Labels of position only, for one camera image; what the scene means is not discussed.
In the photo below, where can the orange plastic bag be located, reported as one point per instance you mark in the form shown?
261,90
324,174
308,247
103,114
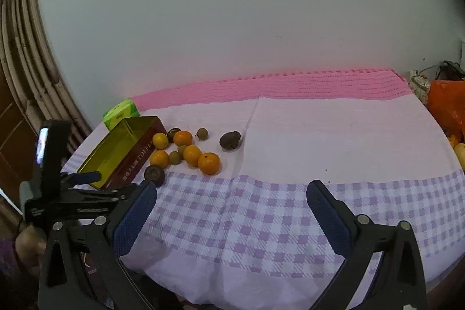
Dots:
447,103

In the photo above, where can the small brown kiwi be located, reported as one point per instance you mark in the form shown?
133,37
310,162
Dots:
174,157
202,134
181,150

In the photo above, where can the gold and red tin box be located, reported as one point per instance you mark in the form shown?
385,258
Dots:
116,144

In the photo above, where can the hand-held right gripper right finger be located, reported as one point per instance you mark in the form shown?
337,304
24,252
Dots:
328,219

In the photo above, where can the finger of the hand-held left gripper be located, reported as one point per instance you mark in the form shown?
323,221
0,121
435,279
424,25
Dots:
109,193
87,177

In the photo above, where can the beige striped curtain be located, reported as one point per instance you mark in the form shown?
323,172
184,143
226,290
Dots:
25,59

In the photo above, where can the pink foam mat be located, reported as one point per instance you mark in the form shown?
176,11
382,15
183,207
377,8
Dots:
290,85

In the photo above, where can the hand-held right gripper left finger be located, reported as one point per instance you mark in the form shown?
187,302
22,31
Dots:
136,219

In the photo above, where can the brown wooden door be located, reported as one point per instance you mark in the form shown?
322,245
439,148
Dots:
11,135

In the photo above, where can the dark passion fruit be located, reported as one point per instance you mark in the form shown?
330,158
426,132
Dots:
172,131
230,140
154,174

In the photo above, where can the pale crumpled bag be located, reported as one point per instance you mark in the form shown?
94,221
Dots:
418,85

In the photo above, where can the orange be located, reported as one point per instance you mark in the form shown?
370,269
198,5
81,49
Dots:
159,158
209,163
160,140
192,155
182,138

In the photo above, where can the green tissue pack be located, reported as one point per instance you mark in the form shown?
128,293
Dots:
120,112

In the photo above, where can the person's left hand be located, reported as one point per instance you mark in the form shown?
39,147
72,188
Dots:
29,241

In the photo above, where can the white and purple checked cloth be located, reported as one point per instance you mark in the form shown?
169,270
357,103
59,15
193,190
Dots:
290,135

